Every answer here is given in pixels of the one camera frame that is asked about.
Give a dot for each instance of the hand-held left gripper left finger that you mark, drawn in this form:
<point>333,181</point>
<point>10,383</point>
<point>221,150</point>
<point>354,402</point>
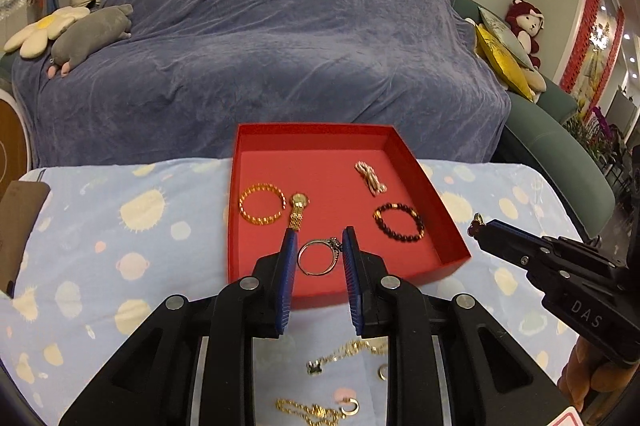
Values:
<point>286,286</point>

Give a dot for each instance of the gold cushion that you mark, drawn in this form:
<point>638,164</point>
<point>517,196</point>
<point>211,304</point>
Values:
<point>500,56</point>

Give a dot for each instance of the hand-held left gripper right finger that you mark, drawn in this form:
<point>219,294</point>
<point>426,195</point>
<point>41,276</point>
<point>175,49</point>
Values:
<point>352,286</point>

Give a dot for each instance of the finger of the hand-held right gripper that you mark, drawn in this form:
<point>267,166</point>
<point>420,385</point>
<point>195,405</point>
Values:
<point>520,233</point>
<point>505,248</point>

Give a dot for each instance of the person's right hand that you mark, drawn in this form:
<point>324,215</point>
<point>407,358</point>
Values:
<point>600,386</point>

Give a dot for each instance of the white round wooden-faced appliance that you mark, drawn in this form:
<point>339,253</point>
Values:
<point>12,136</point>

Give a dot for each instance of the brown flat pad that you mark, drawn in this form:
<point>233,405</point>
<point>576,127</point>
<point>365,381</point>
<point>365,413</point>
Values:
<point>20,226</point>

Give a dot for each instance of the red monkey plush toy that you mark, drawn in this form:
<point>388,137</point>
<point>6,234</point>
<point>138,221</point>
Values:
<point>522,14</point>

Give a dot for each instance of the grey plush toy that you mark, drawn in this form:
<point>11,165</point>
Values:
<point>90,31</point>

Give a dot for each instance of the red cardboard box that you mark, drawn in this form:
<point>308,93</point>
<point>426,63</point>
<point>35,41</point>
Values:
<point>325,166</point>

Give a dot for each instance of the grey cushion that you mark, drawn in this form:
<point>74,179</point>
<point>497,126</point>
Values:
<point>500,29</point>

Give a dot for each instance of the flower-shaped cushion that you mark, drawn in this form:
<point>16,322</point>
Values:
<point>35,31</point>

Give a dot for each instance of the potted flower plant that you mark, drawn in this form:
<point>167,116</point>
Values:
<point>600,121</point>

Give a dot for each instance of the gold wristwatch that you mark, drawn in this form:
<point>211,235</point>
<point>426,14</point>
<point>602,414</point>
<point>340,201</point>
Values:
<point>300,201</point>

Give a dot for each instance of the blue-grey sofa blanket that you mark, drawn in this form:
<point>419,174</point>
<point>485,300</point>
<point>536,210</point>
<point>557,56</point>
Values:
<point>275,56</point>

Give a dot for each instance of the light blue printed tablecloth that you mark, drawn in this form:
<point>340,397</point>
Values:
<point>125,256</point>

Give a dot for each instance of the green sofa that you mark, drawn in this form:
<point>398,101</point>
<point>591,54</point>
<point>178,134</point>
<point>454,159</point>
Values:
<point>550,141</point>

